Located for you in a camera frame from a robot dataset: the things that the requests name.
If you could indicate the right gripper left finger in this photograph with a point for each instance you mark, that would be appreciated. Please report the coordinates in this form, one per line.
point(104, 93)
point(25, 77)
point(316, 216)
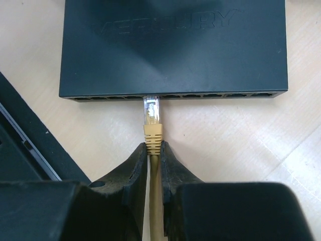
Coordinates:
point(110, 208)

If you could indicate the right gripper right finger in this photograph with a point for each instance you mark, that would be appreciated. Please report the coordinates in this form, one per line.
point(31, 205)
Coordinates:
point(197, 210)

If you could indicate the black network switch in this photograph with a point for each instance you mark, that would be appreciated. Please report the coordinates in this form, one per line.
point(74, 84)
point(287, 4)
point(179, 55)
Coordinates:
point(29, 152)
point(173, 49)

